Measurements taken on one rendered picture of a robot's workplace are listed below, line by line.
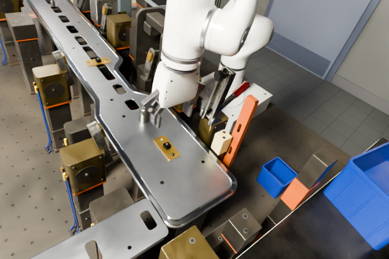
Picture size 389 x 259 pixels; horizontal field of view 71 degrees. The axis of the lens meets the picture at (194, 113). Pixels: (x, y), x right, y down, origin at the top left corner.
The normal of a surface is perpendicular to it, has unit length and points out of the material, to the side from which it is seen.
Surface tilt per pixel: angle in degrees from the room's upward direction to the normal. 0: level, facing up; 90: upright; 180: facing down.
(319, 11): 90
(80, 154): 0
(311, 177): 90
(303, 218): 0
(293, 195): 90
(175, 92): 92
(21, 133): 0
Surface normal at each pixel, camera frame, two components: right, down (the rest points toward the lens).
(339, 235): 0.18, -0.73
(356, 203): -0.87, 0.19
